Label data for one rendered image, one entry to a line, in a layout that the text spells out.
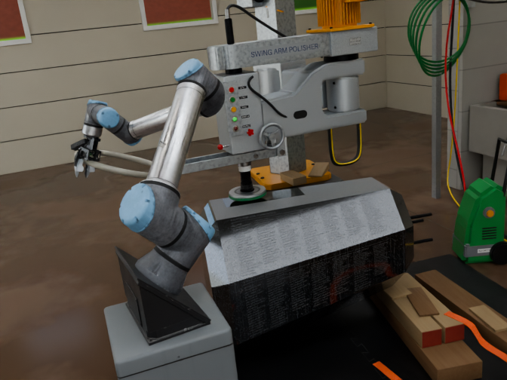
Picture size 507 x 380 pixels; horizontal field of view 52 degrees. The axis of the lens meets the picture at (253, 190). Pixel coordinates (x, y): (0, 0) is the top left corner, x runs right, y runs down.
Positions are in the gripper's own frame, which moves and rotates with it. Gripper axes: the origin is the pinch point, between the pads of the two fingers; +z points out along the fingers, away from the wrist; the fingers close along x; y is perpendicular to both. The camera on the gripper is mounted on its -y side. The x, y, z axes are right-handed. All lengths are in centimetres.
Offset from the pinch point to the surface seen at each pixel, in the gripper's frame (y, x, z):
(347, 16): 61, 104, -110
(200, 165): 26, 54, -14
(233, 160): 35, 69, -20
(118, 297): -64, 99, 110
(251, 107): 40, 68, -51
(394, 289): 115, 147, 34
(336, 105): 61, 117, -63
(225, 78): 30, 52, -62
